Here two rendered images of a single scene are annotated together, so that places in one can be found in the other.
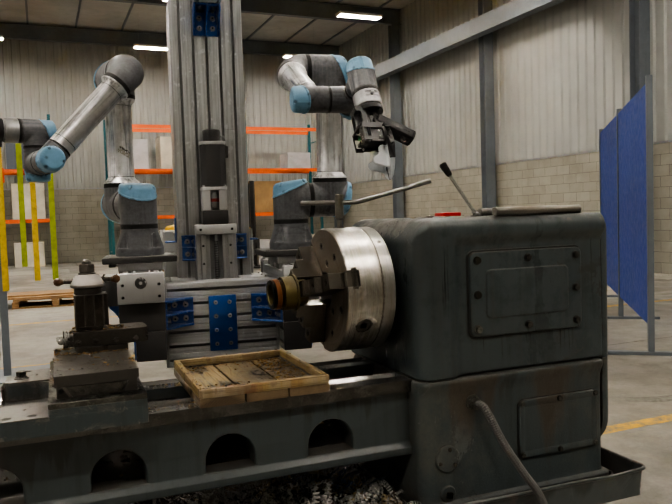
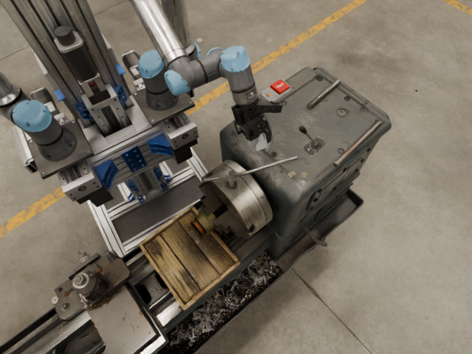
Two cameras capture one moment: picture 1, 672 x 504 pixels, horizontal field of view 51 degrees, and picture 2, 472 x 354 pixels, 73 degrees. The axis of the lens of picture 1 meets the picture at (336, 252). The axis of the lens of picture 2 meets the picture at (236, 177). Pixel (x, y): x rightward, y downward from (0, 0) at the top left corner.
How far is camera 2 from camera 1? 162 cm
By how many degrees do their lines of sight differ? 59
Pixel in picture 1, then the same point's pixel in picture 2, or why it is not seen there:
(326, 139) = (176, 26)
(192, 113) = (32, 12)
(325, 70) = not seen: outside the picture
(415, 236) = (289, 205)
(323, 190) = not seen: hidden behind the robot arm
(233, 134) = (81, 17)
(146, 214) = (53, 133)
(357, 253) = (251, 215)
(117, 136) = not seen: outside the picture
